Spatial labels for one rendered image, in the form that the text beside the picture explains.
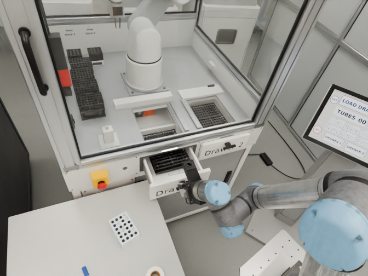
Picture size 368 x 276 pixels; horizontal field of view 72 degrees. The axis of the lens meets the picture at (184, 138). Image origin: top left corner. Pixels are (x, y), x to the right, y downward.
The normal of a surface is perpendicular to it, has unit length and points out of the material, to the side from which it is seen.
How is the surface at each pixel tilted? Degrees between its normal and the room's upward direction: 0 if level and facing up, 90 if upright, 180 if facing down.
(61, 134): 90
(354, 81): 90
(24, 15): 90
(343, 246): 82
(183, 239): 0
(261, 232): 3
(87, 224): 0
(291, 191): 71
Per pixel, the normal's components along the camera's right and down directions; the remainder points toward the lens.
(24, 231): 0.13, -0.67
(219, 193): 0.32, -0.14
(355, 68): -0.95, 0.13
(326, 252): -0.77, 0.29
